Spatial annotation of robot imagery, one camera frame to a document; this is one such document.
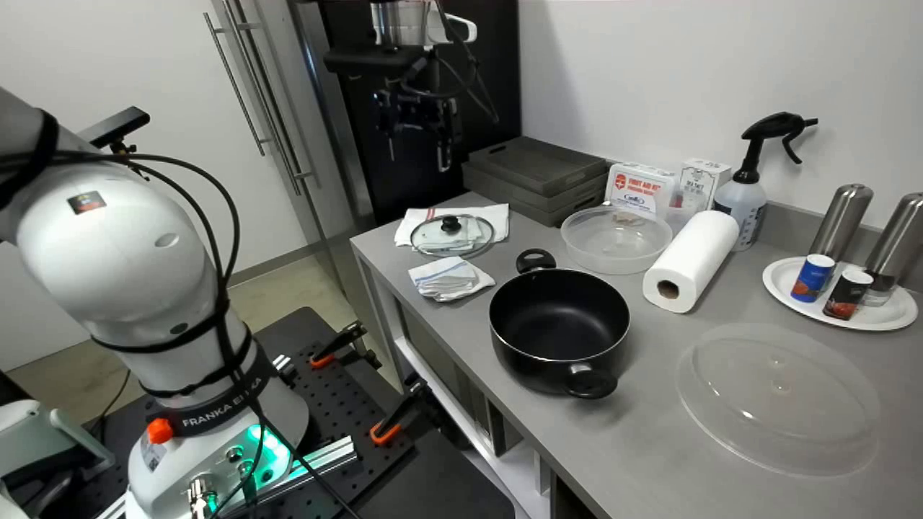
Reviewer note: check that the black cooking pot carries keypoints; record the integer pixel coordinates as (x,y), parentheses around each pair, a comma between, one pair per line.
(557,328)

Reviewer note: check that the glass pot lid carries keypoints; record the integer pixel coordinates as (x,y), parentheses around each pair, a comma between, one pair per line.
(456,235)

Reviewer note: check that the steel shaker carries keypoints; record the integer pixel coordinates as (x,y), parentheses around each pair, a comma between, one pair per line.
(841,219)
(897,243)

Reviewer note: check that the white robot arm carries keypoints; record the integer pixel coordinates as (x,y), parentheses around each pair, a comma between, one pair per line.
(125,261)

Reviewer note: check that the clear round plastic bowl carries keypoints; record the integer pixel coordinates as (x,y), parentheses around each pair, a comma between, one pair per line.
(613,243)

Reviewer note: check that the black coffee machine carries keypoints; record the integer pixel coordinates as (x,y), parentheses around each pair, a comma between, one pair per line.
(424,85)

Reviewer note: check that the white oval plate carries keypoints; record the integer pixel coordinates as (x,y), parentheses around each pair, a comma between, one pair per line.
(893,315)

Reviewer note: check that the dark grey foam stack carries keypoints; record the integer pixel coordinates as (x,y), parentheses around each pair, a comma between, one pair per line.
(536,178)

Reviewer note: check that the white cloth under lid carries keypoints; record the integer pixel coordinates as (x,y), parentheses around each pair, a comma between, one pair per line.
(412,217)

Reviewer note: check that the paper towel roll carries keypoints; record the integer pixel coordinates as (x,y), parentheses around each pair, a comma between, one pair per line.
(691,261)

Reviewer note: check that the small white box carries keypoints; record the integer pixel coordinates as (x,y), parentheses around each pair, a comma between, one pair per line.
(698,181)

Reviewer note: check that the right steel shaker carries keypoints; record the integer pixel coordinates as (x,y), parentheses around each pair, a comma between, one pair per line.
(897,243)

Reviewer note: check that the orange handled clamp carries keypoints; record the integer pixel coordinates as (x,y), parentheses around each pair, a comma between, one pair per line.
(382,432)
(345,340)

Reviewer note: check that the red white cardboard box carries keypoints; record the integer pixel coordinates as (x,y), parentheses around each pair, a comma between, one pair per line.
(639,187)

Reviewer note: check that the steel door handle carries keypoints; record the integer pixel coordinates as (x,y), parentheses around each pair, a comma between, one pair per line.
(242,37)

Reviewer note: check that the dark spice jar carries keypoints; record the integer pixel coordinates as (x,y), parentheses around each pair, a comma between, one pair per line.
(849,291)

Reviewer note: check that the orange handled clamp lower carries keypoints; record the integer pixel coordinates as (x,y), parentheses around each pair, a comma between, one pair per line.
(382,432)

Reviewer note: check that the orange handled clamp upper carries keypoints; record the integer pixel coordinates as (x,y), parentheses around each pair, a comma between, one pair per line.
(345,340)

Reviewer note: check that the left steel shaker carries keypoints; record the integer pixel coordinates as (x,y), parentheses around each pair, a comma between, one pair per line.
(841,219)

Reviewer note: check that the spray bottle black trigger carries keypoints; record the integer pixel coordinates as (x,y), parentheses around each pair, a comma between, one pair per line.
(743,194)

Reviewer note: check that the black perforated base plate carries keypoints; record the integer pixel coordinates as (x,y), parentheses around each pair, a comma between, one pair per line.
(418,473)

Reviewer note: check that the plastic bagged small item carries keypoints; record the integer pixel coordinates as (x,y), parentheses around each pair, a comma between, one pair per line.
(448,281)

